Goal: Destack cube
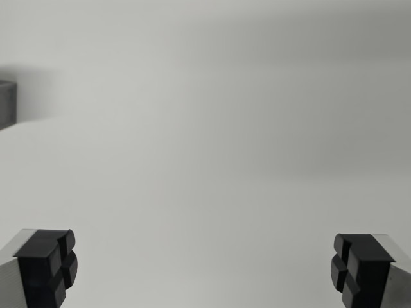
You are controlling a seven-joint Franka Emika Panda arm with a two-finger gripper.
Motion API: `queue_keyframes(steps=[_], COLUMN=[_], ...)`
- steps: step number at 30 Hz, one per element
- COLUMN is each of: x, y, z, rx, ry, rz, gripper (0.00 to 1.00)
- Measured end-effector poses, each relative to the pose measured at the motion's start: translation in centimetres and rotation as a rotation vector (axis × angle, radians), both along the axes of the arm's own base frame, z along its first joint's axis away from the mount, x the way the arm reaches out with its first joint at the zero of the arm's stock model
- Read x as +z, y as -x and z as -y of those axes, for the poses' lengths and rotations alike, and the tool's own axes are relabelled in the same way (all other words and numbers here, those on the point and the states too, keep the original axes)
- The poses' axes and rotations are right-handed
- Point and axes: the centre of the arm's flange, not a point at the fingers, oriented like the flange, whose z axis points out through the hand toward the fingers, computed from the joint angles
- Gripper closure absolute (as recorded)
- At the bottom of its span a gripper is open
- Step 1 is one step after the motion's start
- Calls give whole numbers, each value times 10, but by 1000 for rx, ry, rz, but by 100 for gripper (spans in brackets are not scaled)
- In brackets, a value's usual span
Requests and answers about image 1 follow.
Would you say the gripper left finger with black rubber pad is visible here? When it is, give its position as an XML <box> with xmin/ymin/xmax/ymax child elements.
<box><xmin>0</xmin><ymin>228</ymin><xmax>79</xmax><ymax>308</ymax></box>

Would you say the gripper right finger with black rubber pad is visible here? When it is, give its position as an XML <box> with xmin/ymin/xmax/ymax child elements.
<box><xmin>330</xmin><ymin>233</ymin><xmax>411</xmax><ymax>308</ymax></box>

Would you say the grey embossed soft cube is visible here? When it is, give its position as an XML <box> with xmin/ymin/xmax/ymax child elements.
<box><xmin>0</xmin><ymin>80</ymin><xmax>17</xmax><ymax>131</ymax></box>

